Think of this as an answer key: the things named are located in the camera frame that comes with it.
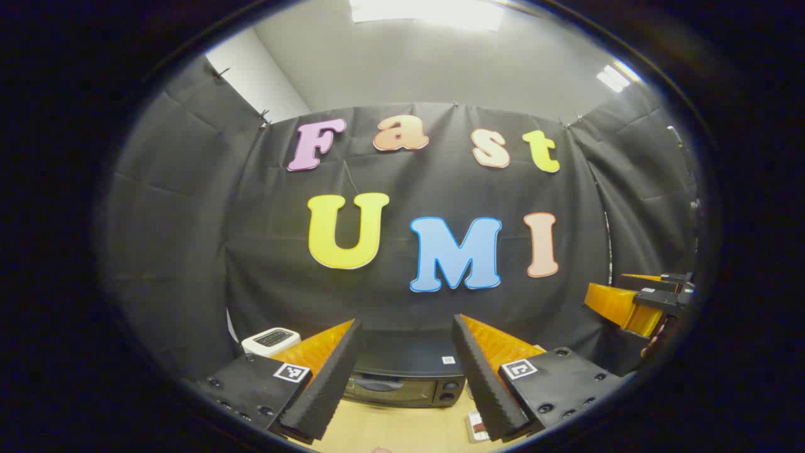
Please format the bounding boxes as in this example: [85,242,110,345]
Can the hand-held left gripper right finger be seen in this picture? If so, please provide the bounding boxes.
[450,313,637,442]

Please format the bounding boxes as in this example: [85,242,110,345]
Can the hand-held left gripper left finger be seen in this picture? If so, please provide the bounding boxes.
[192,318,364,444]

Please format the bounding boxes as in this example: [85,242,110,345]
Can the black electric oven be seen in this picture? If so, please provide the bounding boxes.
[345,328,469,410]

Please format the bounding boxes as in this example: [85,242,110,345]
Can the small printed card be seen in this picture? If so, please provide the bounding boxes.
[465,410,491,444]

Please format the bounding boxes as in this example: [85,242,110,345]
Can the small ceiling light panel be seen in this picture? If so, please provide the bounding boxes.
[596,61,639,94]

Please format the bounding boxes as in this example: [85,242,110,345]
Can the black backdrop cloth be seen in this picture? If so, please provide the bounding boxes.
[101,53,699,384]

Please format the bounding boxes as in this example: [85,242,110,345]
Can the large ceiling light panel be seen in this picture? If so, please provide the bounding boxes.
[349,0,505,31]

